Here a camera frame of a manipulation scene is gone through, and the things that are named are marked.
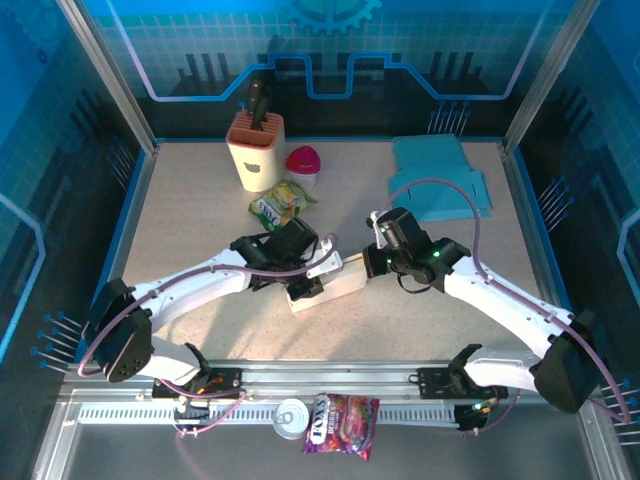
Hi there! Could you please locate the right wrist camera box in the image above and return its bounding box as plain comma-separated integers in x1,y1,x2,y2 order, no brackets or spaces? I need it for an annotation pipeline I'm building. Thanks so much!
368,212,389,249

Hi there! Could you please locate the aluminium mounting rail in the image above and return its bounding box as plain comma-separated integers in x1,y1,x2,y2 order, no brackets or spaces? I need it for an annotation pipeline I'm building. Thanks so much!
59,359,601,396

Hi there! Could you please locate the green yellow candy bag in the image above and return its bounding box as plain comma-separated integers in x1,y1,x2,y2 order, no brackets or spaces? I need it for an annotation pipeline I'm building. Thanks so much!
248,179,318,235

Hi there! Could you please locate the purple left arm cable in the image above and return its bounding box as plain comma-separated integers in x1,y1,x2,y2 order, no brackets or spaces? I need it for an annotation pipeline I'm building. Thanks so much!
77,232,346,437

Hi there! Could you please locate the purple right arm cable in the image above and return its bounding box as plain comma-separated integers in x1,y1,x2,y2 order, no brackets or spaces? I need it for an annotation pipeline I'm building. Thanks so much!
372,177,632,436

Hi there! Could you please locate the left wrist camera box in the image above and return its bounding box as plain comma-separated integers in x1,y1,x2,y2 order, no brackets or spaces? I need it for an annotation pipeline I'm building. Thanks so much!
305,238,346,280

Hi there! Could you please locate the aluminium side rail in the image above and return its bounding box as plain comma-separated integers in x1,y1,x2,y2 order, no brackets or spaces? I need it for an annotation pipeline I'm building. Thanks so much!
501,144,590,362
74,144,159,362

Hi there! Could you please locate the silver tin can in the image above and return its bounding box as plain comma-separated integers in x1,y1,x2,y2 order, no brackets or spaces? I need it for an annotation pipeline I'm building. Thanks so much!
273,398,311,441

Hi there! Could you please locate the purple berries candy bag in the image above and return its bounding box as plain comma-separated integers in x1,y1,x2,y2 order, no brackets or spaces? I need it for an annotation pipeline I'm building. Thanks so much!
301,393,381,462

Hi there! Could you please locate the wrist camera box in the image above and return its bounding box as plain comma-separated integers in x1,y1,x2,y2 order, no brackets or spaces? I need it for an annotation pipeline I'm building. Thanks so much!
368,212,389,249
305,238,346,280

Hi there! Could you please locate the white slotted cable duct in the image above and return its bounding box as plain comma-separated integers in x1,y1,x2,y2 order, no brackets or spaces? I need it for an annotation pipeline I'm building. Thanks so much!
77,403,461,426

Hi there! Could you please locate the black controller board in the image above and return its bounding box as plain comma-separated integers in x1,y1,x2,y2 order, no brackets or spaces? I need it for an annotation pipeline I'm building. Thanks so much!
172,399,211,432
453,402,494,432

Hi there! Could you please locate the black handled knife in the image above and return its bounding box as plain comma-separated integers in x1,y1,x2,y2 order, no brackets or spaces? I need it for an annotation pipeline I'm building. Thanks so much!
252,97,271,131
247,77,266,114

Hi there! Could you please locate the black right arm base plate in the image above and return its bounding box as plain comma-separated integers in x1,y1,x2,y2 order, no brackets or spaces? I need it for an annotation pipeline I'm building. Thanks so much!
417,366,509,400

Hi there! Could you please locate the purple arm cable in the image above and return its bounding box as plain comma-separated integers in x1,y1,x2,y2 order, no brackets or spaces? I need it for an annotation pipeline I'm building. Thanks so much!
372,177,632,436
77,232,346,437

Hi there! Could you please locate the pink lidded plastic container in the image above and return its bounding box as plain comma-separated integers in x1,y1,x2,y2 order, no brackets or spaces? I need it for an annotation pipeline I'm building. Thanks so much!
284,144,322,190

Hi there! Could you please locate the beige knife block orange top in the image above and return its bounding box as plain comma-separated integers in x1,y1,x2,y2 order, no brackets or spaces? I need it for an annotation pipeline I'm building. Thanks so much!
225,110,287,194

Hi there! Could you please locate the aluminium frame post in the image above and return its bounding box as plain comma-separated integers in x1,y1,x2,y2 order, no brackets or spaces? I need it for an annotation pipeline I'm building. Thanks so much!
502,0,604,156
54,0,161,156

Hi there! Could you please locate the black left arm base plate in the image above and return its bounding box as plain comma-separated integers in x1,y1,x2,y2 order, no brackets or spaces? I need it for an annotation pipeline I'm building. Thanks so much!
152,367,245,400

